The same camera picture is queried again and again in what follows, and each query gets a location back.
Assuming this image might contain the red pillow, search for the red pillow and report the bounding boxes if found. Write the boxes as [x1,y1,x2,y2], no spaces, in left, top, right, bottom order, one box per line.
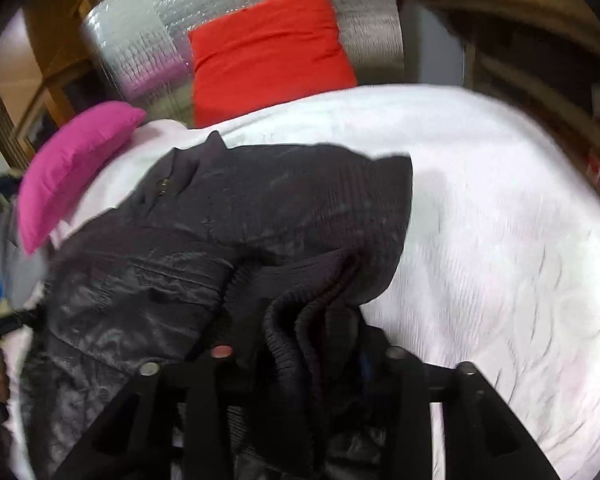
[187,0,359,129]

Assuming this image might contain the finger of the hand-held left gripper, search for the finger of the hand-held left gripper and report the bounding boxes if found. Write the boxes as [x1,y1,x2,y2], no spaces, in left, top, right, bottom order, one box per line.
[0,306,46,343]

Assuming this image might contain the wooden cabinet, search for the wooden cabinet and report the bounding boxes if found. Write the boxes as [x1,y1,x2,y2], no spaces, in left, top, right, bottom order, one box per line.
[9,0,112,171]

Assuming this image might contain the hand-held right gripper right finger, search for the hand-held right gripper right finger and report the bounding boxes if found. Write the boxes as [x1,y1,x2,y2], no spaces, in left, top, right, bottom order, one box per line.
[356,327,562,480]

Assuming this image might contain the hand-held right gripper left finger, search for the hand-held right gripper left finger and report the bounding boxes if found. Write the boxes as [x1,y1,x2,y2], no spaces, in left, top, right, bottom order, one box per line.
[52,345,241,480]

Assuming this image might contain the dark wooden shelf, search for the dark wooden shelf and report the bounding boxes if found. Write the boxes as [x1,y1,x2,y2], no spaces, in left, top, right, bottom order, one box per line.
[405,0,600,211]

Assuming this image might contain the wooden slatted panel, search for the wooden slatted panel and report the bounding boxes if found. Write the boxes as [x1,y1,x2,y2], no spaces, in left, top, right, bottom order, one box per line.
[0,100,31,171]

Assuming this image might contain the black jacket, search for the black jacket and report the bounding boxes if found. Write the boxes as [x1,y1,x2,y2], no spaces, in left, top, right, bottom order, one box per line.
[20,130,414,480]

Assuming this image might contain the white bed sheet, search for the white bed sheet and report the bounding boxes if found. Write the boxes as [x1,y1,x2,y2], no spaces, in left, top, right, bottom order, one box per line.
[2,84,600,480]

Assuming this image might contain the pink pillow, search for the pink pillow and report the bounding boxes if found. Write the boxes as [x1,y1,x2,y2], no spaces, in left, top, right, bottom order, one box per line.
[17,101,148,256]

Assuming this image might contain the grey garment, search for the grey garment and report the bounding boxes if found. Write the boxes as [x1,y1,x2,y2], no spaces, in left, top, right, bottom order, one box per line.
[0,199,50,312]

